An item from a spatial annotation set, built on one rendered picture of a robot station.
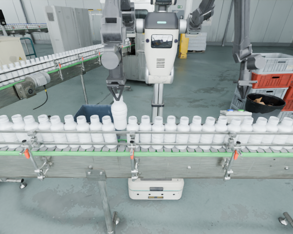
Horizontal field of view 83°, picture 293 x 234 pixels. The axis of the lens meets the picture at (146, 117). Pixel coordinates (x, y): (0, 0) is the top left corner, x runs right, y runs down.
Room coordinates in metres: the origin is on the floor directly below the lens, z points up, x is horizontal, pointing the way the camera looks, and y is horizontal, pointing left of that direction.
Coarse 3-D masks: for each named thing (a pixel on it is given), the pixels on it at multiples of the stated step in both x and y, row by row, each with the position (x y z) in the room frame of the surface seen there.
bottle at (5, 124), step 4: (0, 116) 0.65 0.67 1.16; (4, 116) 0.66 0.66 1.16; (0, 120) 0.62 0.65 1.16; (4, 120) 0.63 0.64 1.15; (8, 120) 0.65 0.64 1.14; (0, 124) 0.62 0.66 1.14; (4, 124) 0.63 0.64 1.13; (8, 124) 0.64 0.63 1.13; (12, 124) 0.65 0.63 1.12; (0, 128) 0.61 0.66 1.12; (4, 128) 0.62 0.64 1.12; (8, 128) 0.62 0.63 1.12; (12, 128) 0.64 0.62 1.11; (4, 136) 0.61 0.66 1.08; (8, 136) 0.62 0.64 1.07; (12, 136) 0.62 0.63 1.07; (16, 136) 0.64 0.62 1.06; (8, 140) 0.61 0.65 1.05; (12, 140) 0.62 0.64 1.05; (16, 140) 0.63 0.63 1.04; (8, 144) 0.61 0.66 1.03; (12, 144) 0.61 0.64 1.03; (16, 144) 0.62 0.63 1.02; (20, 144) 0.64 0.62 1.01; (12, 148) 0.61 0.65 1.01
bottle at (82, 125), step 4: (80, 116) 0.66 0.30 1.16; (84, 116) 0.66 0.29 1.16; (80, 120) 0.63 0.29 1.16; (84, 120) 0.64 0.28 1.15; (80, 124) 0.63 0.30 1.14; (84, 124) 0.63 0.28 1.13; (88, 124) 0.65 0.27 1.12; (76, 128) 0.63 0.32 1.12; (80, 128) 0.62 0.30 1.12; (84, 128) 0.62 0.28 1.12; (88, 128) 0.64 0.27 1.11; (80, 136) 0.62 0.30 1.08; (84, 136) 0.62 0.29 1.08; (88, 136) 0.63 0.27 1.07; (80, 140) 0.62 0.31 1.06; (84, 140) 0.62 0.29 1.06; (88, 140) 0.63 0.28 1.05; (84, 148) 0.62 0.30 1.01; (88, 148) 0.62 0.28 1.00
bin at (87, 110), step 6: (84, 108) 1.21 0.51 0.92; (90, 108) 1.21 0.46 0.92; (96, 108) 1.21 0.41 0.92; (102, 108) 1.21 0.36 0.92; (108, 108) 1.21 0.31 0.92; (78, 114) 1.09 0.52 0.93; (84, 114) 1.20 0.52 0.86; (90, 114) 1.21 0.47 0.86; (96, 114) 1.21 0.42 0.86; (102, 114) 1.21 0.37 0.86; (108, 114) 1.21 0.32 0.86; (90, 120) 1.21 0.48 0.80
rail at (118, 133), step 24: (48, 144) 0.61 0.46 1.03; (72, 144) 0.61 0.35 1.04; (96, 144) 0.61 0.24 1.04; (120, 144) 0.61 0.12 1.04; (144, 144) 0.61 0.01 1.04; (168, 144) 0.61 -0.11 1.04; (192, 144) 0.62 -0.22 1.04; (216, 144) 0.62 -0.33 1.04; (240, 144) 0.62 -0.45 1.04; (264, 144) 0.62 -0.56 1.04; (288, 144) 0.62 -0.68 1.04
